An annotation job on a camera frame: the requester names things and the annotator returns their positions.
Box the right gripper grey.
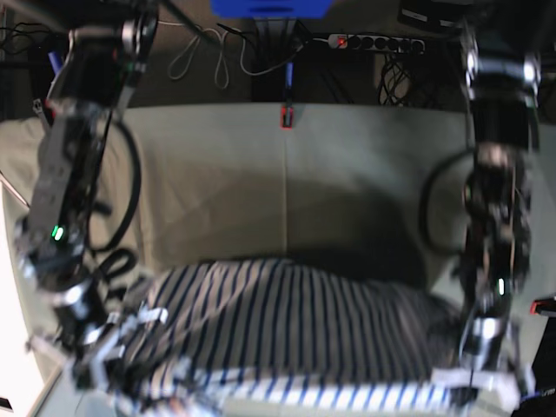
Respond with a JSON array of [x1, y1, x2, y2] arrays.
[[25, 304, 169, 391]]

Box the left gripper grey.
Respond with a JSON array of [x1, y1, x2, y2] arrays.
[[431, 321, 535, 394]]

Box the blue striped white t-shirt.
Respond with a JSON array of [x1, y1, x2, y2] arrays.
[[112, 258, 459, 416]]

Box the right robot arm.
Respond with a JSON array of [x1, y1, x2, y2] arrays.
[[16, 1, 158, 390]]

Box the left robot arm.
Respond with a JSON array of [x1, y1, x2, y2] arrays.
[[455, 25, 541, 389]]

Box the white box corner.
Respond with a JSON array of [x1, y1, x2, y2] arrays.
[[27, 353, 118, 417]]

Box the red clamp right edge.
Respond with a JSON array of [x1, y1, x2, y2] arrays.
[[530, 296, 556, 318]]

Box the grey-green table cloth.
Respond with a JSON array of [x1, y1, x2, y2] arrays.
[[0, 102, 556, 417]]

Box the red clamp top centre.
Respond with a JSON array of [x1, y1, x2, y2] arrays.
[[281, 103, 294, 129]]

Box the black flat boxes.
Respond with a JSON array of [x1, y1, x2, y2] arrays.
[[398, 0, 473, 32]]

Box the white power strip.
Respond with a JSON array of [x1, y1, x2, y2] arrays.
[[327, 34, 426, 55]]

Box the blue plastic block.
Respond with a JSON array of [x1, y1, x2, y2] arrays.
[[210, 0, 332, 18]]

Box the white looped cable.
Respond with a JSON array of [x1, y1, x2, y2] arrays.
[[167, 19, 261, 90]]

